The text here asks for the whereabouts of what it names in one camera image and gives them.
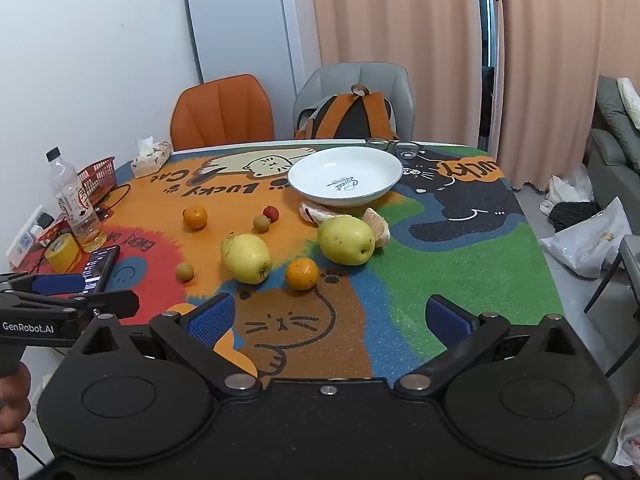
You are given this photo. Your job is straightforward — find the grey side stool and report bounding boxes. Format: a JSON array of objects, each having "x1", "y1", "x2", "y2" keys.
[{"x1": 585, "y1": 235, "x2": 640, "y2": 378}]

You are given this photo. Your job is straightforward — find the red plastic basket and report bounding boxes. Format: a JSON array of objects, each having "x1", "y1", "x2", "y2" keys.
[{"x1": 77, "y1": 156, "x2": 117, "y2": 206}]

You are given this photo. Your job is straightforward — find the white plate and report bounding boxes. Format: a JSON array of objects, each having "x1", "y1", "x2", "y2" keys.
[{"x1": 287, "y1": 146, "x2": 403, "y2": 207}]

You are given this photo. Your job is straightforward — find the red print plastic bag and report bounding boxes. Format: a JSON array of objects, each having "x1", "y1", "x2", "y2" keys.
[{"x1": 612, "y1": 405, "x2": 640, "y2": 468}]

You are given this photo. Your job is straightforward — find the yellow tape roll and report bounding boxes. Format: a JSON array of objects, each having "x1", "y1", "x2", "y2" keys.
[{"x1": 45, "y1": 234, "x2": 82, "y2": 273}]

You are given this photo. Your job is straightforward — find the orange grey backpack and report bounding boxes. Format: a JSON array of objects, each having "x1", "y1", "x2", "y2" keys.
[{"x1": 295, "y1": 85, "x2": 401, "y2": 141}]

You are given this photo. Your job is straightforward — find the grey sofa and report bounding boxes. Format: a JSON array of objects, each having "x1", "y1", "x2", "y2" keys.
[{"x1": 587, "y1": 75, "x2": 640, "y2": 211}]

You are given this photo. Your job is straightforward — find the pink curtain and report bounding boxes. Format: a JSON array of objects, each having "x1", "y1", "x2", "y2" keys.
[
  {"x1": 305, "y1": 0, "x2": 483, "y2": 142},
  {"x1": 500, "y1": 0, "x2": 640, "y2": 192}
]

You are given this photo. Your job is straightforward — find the mandarin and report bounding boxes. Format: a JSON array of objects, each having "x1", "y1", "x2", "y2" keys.
[
  {"x1": 285, "y1": 257, "x2": 319, "y2": 291},
  {"x1": 182, "y1": 205, "x2": 208, "y2": 231}
]

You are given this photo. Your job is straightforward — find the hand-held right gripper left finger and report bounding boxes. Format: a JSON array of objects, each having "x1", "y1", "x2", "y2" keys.
[{"x1": 75, "y1": 292, "x2": 263, "y2": 397}]

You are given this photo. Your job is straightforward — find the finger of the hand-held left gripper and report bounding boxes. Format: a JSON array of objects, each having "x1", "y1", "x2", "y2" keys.
[
  {"x1": 0, "y1": 289, "x2": 140, "y2": 318},
  {"x1": 0, "y1": 272, "x2": 87, "y2": 296}
]

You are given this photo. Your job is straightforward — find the eyeglasses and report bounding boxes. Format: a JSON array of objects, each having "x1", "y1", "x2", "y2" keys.
[{"x1": 365, "y1": 137, "x2": 423, "y2": 160}]

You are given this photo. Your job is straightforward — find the grey chair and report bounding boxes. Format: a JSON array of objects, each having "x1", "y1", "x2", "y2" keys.
[{"x1": 292, "y1": 62, "x2": 416, "y2": 141}]

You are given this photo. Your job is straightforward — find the white power strip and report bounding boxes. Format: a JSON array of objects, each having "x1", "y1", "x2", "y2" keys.
[{"x1": 6, "y1": 205, "x2": 48, "y2": 267}]

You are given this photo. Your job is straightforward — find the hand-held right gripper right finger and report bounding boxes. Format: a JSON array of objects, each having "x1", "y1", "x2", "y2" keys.
[{"x1": 394, "y1": 294, "x2": 581, "y2": 400}]

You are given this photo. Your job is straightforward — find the white pillow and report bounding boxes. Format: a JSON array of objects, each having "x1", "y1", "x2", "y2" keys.
[{"x1": 617, "y1": 77, "x2": 640, "y2": 117}]

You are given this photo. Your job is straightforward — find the person's left hand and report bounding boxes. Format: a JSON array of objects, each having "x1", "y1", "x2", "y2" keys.
[{"x1": 0, "y1": 363, "x2": 31, "y2": 449}]

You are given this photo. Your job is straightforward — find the yellow pear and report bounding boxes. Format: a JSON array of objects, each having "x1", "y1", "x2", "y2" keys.
[
  {"x1": 221, "y1": 232, "x2": 272, "y2": 285},
  {"x1": 317, "y1": 215, "x2": 376, "y2": 266}
]

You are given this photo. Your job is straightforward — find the patterned tissue box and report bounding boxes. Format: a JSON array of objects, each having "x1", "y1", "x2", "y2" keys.
[{"x1": 131, "y1": 136, "x2": 173, "y2": 178}]

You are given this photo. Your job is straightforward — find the orange chair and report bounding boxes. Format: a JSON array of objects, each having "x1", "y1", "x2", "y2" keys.
[{"x1": 170, "y1": 74, "x2": 276, "y2": 152}]

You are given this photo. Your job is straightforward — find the black smartphone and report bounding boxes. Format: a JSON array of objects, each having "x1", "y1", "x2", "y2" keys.
[{"x1": 80, "y1": 245, "x2": 121, "y2": 296}]

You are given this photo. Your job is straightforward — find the white plastic bag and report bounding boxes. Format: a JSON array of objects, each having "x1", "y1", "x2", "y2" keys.
[
  {"x1": 540, "y1": 162, "x2": 596, "y2": 216},
  {"x1": 540, "y1": 197, "x2": 633, "y2": 278}
]

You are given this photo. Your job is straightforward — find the peeled pomelo segment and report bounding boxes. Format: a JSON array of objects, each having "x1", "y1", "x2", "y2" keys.
[
  {"x1": 361, "y1": 207, "x2": 391, "y2": 248},
  {"x1": 299, "y1": 200, "x2": 346, "y2": 225}
]

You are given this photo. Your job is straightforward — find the black cloth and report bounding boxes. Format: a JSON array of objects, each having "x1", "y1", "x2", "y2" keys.
[{"x1": 548, "y1": 201, "x2": 598, "y2": 233}]

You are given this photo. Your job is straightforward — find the glass door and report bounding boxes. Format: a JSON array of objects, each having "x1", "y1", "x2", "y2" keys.
[{"x1": 472, "y1": 0, "x2": 504, "y2": 138}]

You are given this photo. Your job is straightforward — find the clear plastic bottle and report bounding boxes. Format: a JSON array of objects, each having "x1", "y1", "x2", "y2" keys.
[{"x1": 46, "y1": 147, "x2": 107, "y2": 253}]

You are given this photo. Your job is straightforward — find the cat printed table mat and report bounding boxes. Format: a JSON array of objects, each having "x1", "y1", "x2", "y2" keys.
[{"x1": 20, "y1": 139, "x2": 566, "y2": 383}]

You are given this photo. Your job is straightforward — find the white fridge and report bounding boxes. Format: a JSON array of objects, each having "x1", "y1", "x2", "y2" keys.
[{"x1": 186, "y1": 0, "x2": 323, "y2": 143}]

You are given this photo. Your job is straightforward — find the black cable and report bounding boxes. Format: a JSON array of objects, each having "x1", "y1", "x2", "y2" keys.
[{"x1": 90, "y1": 185, "x2": 132, "y2": 221}]

